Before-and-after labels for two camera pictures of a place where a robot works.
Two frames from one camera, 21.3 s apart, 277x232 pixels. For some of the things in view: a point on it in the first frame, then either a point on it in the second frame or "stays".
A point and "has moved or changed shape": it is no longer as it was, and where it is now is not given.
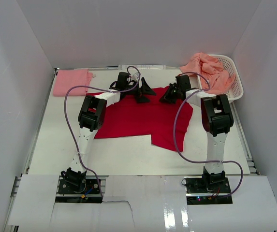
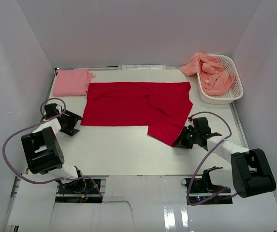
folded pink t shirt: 65,79 stays
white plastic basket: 235,91 stays
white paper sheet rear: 143,67 stays
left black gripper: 144,89 to 73,118
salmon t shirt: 213,76 stays
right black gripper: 166,97 to 181,142
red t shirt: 167,123 has moved or changed shape
